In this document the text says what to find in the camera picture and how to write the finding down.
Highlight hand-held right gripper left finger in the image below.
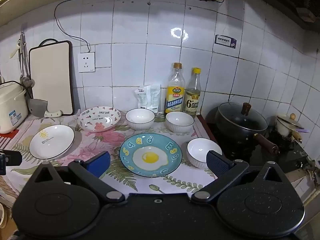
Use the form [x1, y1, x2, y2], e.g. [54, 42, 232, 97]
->
[32, 151, 125, 205]

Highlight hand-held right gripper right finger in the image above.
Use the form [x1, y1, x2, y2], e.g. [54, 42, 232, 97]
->
[191, 150, 288, 204]

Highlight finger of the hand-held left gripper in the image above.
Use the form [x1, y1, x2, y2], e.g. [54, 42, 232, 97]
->
[0, 150, 23, 166]

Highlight white ribbed bowl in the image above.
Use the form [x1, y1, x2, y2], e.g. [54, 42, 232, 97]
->
[165, 112, 195, 133]
[125, 108, 155, 131]
[186, 138, 223, 169]

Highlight white sun print plate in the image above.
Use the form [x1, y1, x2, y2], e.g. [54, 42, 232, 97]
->
[29, 125, 75, 160]

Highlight white heart print deep plate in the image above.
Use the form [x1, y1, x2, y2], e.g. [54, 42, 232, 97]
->
[77, 106, 122, 132]

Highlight blue fried egg plate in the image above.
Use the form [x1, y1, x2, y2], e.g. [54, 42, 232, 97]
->
[119, 133, 182, 178]

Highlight floral tablecloth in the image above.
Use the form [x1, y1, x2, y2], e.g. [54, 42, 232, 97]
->
[0, 109, 220, 205]

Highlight black wok with glass lid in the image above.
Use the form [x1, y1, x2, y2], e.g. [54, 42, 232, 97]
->
[215, 102, 280, 155]

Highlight cream rice cooker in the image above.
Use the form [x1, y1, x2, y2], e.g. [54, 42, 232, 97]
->
[0, 81, 28, 134]

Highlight clear vinegar bottle yellow cap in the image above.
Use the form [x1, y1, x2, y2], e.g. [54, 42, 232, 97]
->
[184, 67, 202, 116]

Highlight small cream enamel pot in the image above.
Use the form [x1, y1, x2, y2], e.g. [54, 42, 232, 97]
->
[275, 113, 304, 144]

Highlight black gas stove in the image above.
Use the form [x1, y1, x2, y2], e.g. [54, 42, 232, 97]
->
[205, 122, 309, 173]

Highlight hanging metal utensils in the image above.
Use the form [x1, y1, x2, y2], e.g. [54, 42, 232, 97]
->
[22, 34, 35, 88]

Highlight yellow label cooking wine bottle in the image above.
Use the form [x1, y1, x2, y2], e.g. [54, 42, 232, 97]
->
[164, 62, 186, 114]

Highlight white plastic packet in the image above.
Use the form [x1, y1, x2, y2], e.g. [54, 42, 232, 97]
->
[149, 84, 161, 114]
[134, 86, 152, 110]

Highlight hanging metal ladle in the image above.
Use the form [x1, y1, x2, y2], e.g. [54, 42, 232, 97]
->
[19, 33, 28, 85]

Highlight white cutting board black rim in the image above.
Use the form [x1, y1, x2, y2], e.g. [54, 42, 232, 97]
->
[29, 38, 75, 117]

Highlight dark range hood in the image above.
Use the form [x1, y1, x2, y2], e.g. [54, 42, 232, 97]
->
[246, 0, 320, 32]

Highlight steel cleaver cream handle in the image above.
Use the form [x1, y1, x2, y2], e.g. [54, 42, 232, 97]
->
[28, 98, 63, 118]

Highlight white wall socket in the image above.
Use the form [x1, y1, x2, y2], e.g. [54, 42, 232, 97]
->
[77, 52, 96, 73]

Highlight cream handled peeler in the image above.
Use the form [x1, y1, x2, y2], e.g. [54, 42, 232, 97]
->
[9, 39, 22, 58]

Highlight purple white wall sticker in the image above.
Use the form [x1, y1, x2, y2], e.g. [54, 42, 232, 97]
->
[214, 35, 237, 50]

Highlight black power cable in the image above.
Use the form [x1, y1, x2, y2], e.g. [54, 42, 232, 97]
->
[54, 0, 227, 53]

